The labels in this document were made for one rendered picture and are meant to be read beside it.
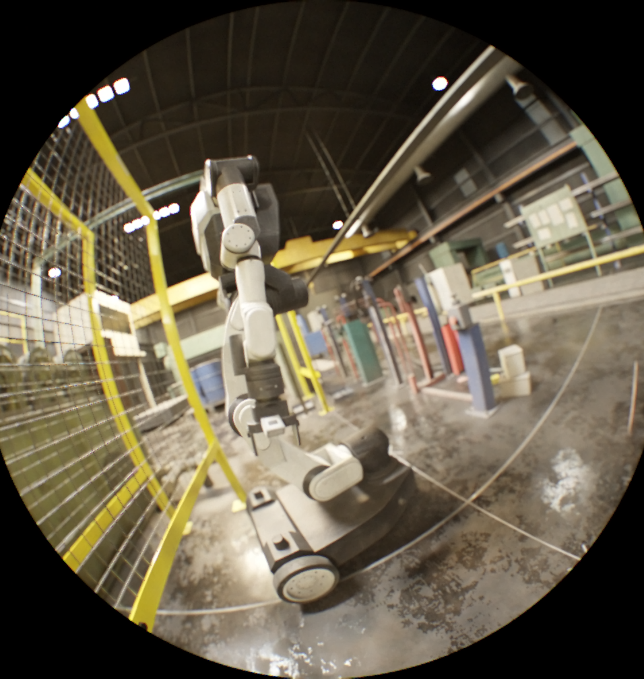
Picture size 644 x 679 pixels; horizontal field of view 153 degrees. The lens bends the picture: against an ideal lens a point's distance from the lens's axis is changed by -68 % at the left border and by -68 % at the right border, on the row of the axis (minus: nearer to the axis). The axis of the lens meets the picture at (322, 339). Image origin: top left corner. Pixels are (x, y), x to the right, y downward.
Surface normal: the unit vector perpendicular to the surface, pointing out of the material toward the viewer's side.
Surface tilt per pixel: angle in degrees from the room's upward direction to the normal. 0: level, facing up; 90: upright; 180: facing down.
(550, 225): 90
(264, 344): 90
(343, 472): 90
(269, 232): 90
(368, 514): 0
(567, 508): 0
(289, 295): 113
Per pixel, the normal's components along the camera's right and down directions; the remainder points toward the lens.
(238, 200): 0.41, -0.13
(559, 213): -0.91, 0.33
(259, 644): -0.34, -0.94
